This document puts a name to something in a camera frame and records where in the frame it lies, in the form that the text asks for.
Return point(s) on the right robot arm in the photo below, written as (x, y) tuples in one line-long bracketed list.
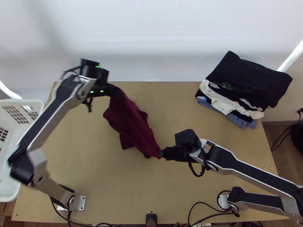
[(248, 170)]

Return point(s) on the pile of folded clothes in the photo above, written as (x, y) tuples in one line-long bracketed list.
[(248, 80)]

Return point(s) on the dark red t-shirt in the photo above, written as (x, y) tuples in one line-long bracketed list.
[(132, 123)]

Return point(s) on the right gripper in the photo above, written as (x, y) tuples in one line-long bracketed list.
[(176, 153)]

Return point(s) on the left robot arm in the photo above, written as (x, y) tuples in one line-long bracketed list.
[(49, 118)]

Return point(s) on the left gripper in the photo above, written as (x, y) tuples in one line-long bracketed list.
[(109, 91)]

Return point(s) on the white laundry basket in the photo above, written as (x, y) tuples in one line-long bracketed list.
[(14, 113)]

